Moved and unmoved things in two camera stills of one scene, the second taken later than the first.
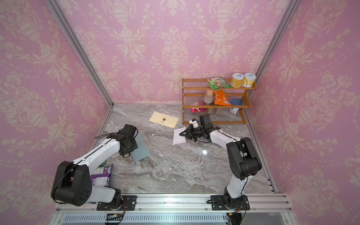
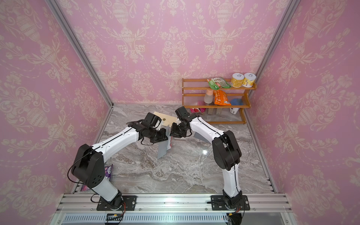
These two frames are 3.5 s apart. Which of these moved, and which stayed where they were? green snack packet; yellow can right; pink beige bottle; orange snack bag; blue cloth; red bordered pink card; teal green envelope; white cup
Moved: teal green envelope; red bordered pink card
Stayed: white cup; pink beige bottle; yellow can right; orange snack bag; blue cloth; green snack packet
